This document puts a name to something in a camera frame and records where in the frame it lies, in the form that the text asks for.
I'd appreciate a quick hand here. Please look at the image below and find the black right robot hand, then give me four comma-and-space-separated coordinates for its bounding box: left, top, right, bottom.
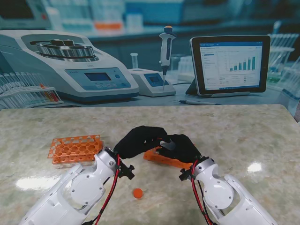
157, 134, 202, 164

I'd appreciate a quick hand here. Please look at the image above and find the red black left arm cable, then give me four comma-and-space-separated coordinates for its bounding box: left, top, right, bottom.
82, 153, 121, 225

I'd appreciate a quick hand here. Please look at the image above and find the red black right arm cable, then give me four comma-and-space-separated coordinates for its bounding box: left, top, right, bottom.
191, 160, 213, 225

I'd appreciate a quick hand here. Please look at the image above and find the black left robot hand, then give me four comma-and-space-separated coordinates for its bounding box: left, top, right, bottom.
113, 126, 169, 160

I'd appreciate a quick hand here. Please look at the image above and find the orange plastic test tube rack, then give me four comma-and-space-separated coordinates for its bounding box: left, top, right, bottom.
143, 147, 195, 170
47, 135, 104, 164

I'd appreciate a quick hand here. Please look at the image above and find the red black arm cable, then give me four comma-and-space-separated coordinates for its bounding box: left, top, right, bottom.
82, 153, 121, 225
191, 160, 213, 225

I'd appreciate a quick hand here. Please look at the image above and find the printed laboratory backdrop poster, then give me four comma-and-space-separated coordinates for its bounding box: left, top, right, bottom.
0, 0, 300, 111

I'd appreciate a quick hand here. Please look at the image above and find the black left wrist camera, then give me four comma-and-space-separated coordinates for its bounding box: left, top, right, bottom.
117, 163, 135, 180

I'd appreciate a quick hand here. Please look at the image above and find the clear plastic test tube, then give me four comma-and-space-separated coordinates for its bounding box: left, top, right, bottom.
159, 140, 176, 151

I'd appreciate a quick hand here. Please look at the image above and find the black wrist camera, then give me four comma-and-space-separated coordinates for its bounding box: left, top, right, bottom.
117, 163, 135, 180
178, 169, 195, 182

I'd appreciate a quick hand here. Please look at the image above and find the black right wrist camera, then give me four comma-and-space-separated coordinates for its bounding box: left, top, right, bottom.
178, 169, 195, 182

